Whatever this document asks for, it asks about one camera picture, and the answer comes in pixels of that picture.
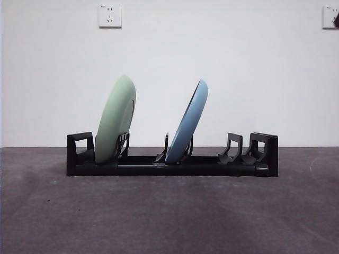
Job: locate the white wall socket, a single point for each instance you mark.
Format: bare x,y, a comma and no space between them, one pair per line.
328,17
110,16

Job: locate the black plastic plate rack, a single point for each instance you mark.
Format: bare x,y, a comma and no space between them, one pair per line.
272,158

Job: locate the blue round plate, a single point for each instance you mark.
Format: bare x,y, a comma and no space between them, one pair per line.
188,124

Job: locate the green round plate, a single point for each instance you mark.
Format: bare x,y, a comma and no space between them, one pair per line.
116,116

